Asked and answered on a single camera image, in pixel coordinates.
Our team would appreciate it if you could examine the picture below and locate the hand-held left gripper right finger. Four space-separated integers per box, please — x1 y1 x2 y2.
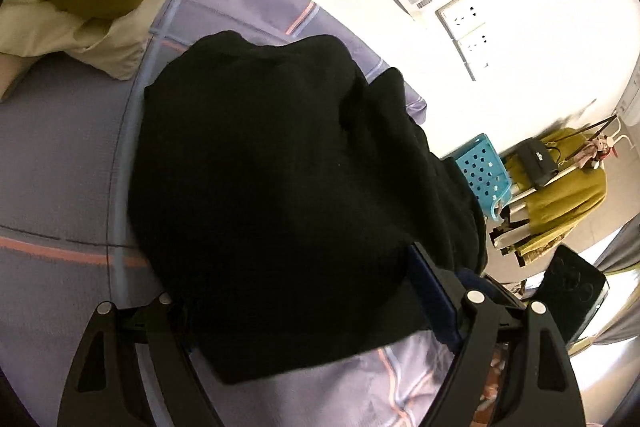
406 243 586 427

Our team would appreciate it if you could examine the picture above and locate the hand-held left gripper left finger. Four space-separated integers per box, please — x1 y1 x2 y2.
56 291 226 427

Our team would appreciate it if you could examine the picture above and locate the black button jacket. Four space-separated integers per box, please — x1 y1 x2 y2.
127 32 488 385

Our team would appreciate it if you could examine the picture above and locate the teal perforated basket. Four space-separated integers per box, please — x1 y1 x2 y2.
455 133 519 223

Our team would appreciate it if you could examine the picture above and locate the black flat panel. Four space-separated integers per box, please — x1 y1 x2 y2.
542 244 611 347

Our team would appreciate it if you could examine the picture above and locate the hanging mustard yellow garment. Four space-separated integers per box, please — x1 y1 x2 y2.
502 128 608 260

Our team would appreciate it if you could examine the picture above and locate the black handbag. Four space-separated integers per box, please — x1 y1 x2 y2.
515 138 561 190

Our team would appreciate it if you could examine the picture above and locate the purple striped bed sheet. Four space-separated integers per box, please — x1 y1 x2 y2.
0 0 458 427

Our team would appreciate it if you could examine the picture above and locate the white coat rack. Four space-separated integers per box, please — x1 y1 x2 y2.
557 116 625 175

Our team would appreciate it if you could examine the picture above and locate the white appliance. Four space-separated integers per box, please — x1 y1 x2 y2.
616 57 640 128

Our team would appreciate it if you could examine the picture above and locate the cream cloth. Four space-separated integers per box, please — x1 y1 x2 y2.
0 0 173 82

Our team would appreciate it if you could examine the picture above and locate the white wall socket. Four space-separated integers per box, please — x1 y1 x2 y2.
435 0 487 40
452 25 493 82

